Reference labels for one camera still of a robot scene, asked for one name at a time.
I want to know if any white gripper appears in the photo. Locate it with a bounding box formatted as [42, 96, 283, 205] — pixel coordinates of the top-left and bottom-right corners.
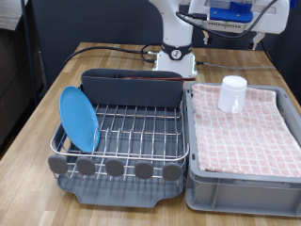
[188, 0, 290, 51]

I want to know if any blue plate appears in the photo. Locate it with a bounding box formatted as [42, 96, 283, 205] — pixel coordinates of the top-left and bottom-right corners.
[58, 86, 102, 153]

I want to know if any white mug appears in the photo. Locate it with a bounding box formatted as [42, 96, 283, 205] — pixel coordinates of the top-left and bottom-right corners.
[217, 74, 248, 115]

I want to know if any pink checked cloth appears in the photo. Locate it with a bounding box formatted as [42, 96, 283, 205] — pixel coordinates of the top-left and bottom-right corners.
[190, 83, 301, 178]

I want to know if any dark grey cutlery holder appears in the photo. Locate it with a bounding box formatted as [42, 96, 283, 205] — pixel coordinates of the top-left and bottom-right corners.
[80, 68, 185, 109]

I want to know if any grey plastic crate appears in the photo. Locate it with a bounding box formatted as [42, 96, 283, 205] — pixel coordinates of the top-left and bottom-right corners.
[184, 81, 301, 218]

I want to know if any grey plastic drain tray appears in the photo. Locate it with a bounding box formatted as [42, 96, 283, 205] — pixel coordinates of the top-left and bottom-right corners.
[50, 88, 189, 209]

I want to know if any dark metal pole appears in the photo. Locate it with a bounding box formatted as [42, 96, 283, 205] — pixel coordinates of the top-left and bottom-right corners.
[20, 0, 40, 106]

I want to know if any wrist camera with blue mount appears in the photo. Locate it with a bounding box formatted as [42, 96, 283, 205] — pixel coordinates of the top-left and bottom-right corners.
[206, 0, 255, 33]

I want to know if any black camera cable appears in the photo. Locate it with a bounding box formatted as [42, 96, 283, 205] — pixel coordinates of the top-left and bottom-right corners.
[175, 0, 280, 40]

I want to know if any thick black cable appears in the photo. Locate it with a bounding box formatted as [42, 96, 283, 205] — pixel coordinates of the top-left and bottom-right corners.
[64, 42, 164, 65]

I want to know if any metal wire dish rack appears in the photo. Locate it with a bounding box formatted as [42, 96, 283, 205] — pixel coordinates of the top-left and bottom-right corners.
[47, 84, 191, 185]

